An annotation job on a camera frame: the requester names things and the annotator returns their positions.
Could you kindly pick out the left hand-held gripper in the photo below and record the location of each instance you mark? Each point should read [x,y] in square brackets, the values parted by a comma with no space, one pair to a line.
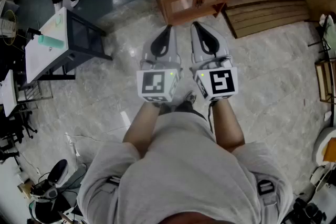
[153,82]

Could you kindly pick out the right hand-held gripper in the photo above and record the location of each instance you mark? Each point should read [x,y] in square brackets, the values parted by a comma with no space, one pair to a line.
[221,82]

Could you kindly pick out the person's left forearm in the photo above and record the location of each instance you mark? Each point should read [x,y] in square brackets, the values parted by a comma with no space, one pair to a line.
[143,128]

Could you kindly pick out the person's right forearm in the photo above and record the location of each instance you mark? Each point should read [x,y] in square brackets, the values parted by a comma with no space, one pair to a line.
[227,126]

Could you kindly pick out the brown square block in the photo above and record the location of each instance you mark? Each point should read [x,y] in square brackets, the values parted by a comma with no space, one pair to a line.
[25,190]

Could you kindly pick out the wooden cabinet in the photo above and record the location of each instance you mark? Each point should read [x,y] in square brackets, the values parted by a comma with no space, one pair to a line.
[194,4]

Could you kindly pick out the person's grey shoe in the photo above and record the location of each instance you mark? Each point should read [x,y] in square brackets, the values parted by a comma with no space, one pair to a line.
[190,97]

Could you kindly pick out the person's black shorts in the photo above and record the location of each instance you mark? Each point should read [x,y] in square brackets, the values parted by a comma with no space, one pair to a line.
[183,108]

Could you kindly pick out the wooden slat platform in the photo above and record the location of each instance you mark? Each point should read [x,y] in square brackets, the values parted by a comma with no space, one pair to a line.
[265,13]

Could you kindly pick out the teal bottle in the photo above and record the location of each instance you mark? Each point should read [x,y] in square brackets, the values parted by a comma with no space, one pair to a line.
[51,41]

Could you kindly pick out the small white black-framed table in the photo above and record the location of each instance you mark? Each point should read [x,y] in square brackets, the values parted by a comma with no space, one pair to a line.
[47,57]

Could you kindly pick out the black chair with pale cloth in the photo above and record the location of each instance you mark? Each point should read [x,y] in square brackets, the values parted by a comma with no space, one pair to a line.
[326,34]

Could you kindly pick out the wooden shelf rack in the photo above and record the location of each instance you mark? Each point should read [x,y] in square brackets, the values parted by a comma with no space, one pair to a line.
[326,81]

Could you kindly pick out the white power strip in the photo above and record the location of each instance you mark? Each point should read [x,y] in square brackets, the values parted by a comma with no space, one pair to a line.
[72,144]

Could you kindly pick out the person's grey shirt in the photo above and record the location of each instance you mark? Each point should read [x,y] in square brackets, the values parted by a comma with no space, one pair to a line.
[183,178]

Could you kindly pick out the white table black legs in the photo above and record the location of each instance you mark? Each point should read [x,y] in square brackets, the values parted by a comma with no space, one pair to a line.
[9,94]

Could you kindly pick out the grey black machine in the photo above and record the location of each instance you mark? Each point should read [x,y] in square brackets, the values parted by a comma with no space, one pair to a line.
[52,191]

